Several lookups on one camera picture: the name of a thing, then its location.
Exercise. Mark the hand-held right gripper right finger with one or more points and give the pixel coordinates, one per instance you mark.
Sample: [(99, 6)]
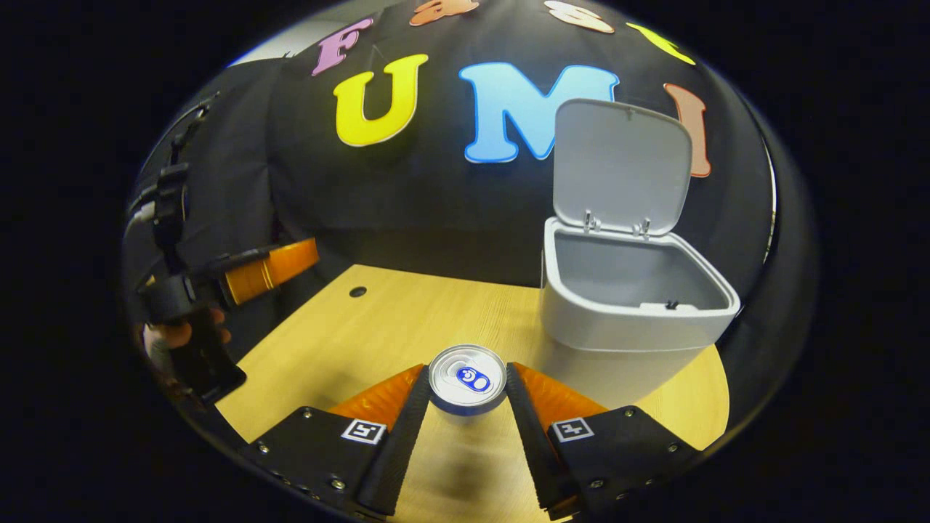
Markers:
[(530, 443)]

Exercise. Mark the silver pop can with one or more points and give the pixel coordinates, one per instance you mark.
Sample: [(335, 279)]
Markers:
[(467, 381)]

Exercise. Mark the wooden desktop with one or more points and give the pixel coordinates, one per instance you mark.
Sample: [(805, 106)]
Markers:
[(407, 319)]

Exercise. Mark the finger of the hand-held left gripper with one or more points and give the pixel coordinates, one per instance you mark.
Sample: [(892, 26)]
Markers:
[(272, 270)]

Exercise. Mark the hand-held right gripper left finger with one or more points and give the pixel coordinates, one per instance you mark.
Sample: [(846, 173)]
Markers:
[(399, 443)]

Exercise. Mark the black backdrop cloth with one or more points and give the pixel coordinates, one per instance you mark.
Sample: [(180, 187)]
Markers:
[(436, 211)]

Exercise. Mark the white desktop garbage bin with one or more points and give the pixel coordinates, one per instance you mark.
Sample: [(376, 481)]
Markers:
[(617, 319)]

